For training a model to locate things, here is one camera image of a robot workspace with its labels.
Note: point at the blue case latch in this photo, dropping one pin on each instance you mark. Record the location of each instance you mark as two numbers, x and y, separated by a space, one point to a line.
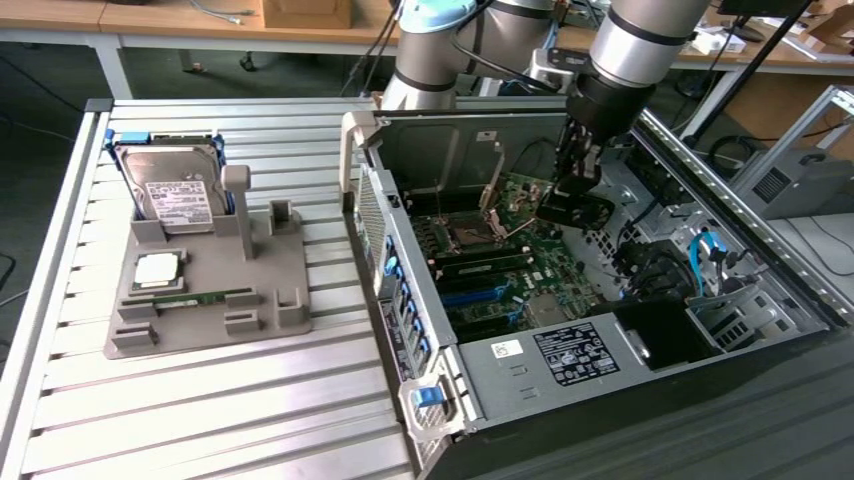
428 397

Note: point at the grey chipset heatsink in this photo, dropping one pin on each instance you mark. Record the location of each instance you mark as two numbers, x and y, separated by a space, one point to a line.
548 307

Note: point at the long wooden desk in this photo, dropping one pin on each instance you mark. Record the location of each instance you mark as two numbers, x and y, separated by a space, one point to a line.
67 15

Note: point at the CPU socket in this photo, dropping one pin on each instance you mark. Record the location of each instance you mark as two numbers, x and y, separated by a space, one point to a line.
470 232

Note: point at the cluttered wooden desk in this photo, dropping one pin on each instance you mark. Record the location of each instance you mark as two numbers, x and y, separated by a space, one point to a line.
768 62

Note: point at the black slanted pole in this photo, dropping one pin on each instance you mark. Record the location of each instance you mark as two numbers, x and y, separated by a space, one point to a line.
755 65

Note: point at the grey parts rack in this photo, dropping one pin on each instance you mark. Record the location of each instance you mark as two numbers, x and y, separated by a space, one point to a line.
214 270

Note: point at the silver CPU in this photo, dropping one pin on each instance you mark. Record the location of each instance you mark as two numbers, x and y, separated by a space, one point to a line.
157 270

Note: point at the hard disk with blue carrier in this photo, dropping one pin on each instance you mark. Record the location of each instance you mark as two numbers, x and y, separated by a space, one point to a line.
167 175

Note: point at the brown cardboard box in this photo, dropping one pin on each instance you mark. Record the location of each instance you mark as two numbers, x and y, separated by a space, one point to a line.
308 12

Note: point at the open PC case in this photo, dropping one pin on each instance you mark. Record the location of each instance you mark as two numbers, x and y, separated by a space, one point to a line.
428 150

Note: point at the metal socket cover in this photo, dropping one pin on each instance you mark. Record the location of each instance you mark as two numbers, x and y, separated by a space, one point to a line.
496 222

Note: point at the aluminium profile frame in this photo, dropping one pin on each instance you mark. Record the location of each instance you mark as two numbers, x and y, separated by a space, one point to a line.
809 120

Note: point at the grey equipment cabinet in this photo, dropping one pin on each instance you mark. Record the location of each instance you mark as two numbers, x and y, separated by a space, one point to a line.
801 190

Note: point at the grey disk bay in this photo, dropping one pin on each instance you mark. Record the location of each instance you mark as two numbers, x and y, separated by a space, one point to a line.
735 320

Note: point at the grey power supply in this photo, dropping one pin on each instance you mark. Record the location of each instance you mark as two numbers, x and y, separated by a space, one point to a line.
521 380

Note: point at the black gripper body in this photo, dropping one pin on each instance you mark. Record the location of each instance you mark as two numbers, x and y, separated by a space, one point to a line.
608 105

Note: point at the green graphics card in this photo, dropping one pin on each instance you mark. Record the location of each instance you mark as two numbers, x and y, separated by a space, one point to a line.
574 212

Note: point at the folded brown cardboard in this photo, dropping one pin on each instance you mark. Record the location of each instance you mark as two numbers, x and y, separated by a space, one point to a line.
835 27

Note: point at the blue expansion slot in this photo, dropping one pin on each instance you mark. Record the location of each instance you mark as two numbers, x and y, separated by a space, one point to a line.
474 296

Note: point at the green motherboard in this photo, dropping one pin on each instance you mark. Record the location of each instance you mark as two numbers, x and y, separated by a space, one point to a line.
554 260

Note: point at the thin locking lever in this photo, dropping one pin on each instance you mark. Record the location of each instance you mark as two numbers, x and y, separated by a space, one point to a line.
441 205

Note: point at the green RAM stick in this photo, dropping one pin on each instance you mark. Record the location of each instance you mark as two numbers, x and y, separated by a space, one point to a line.
190 298

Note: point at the black caster wheel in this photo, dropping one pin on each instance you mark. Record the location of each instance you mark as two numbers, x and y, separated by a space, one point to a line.
249 62

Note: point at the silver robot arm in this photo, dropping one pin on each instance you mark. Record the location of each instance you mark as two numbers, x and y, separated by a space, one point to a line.
434 45

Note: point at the black monitor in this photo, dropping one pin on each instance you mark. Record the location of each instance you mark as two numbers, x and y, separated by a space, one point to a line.
755 6

